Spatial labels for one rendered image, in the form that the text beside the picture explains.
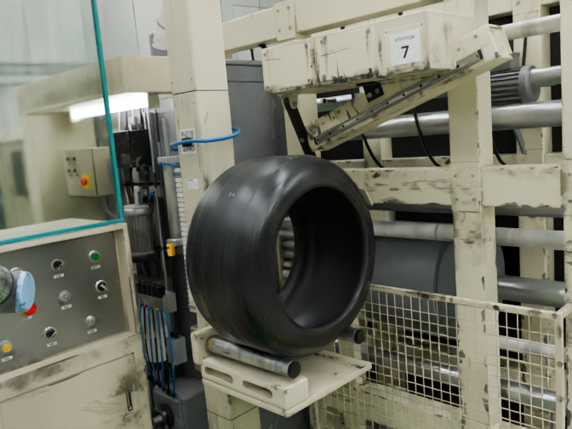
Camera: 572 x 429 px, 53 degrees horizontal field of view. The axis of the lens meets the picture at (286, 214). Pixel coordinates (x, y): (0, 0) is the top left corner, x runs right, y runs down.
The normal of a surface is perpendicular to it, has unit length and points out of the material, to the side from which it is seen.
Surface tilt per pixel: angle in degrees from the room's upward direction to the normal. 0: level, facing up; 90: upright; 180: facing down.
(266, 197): 56
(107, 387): 90
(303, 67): 90
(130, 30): 90
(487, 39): 90
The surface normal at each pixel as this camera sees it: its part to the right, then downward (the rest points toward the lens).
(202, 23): 0.71, 0.04
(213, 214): -0.62, -0.41
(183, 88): -0.69, 0.16
